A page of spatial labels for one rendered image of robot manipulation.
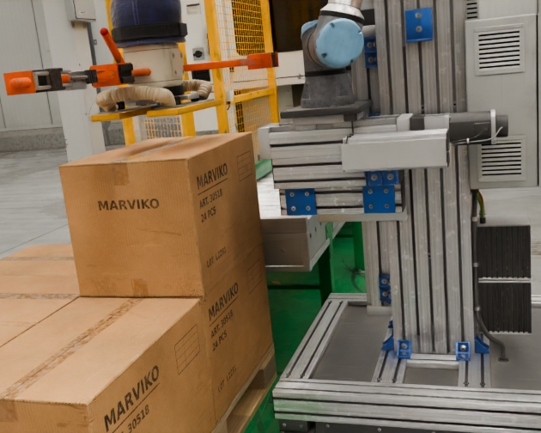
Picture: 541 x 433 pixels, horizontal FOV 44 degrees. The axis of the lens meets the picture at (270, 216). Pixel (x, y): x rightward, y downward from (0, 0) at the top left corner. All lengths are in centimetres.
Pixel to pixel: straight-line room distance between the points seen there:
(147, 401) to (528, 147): 121
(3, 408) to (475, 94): 142
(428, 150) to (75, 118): 228
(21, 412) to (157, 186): 70
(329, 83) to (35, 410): 109
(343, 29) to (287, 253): 105
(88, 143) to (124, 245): 168
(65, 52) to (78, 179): 169
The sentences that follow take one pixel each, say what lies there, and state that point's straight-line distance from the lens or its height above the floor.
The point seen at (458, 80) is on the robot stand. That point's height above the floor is 107.
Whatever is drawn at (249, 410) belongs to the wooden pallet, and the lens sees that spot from 238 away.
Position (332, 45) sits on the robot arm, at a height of 120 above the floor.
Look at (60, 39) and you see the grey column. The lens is 361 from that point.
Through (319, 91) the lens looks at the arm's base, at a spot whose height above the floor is 108.
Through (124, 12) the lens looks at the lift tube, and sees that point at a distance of 207.
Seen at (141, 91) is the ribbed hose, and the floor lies 113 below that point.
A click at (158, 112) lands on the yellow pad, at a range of 196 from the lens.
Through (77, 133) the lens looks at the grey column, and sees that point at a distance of 360.
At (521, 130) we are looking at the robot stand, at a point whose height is 92.
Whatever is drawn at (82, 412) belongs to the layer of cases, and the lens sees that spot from 144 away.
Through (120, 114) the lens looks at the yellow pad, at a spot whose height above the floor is 107.
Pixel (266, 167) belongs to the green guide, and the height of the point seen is 59.
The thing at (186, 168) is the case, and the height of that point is 91.
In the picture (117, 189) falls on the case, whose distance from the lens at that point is 192.
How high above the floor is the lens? 116
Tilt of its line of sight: 13 degrees down
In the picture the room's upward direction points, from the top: 6 degrees counter-clockwise
